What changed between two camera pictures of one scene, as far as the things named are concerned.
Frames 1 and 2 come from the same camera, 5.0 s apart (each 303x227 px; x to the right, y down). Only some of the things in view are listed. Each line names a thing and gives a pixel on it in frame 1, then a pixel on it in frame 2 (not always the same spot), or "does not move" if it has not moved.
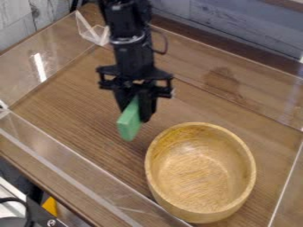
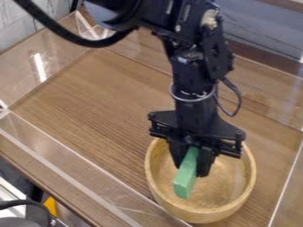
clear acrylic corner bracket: (95, 34) does not move
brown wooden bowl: (200, 172) does not move
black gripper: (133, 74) to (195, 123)
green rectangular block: (129, 121) to (183, 183)
